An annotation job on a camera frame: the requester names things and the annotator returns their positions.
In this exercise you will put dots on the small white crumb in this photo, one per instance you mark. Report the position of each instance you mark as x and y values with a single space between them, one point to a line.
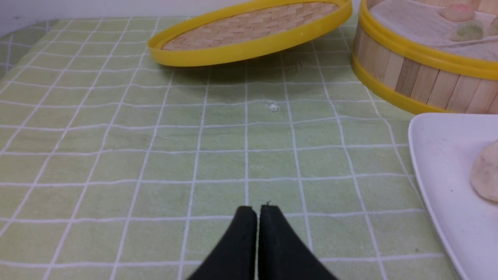
273 107

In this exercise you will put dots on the green dumpling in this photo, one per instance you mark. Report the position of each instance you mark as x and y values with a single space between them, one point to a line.
467 31

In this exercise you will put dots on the white square plate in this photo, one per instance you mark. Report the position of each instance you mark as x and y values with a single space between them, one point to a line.
443 148

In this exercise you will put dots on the yellow bamboo steamer lid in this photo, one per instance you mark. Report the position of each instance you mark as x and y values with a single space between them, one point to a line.
247 30

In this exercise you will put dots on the pale dumpling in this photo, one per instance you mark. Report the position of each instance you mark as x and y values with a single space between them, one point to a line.
484 172

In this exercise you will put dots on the yellow bamboo steamer basket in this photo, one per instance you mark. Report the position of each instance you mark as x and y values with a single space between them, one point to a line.
416 78

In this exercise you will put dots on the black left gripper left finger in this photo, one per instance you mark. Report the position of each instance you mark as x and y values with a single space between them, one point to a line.
234 256

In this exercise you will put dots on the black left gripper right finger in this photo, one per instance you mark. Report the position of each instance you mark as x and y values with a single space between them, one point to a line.
281 253

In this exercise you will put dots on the white steamer liner cloth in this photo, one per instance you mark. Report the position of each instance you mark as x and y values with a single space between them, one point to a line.
423 24

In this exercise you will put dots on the pink dumpling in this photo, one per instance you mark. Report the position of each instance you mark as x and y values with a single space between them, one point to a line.
458 13

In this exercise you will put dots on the green checked tablecloth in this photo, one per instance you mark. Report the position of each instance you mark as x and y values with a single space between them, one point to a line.
116 168

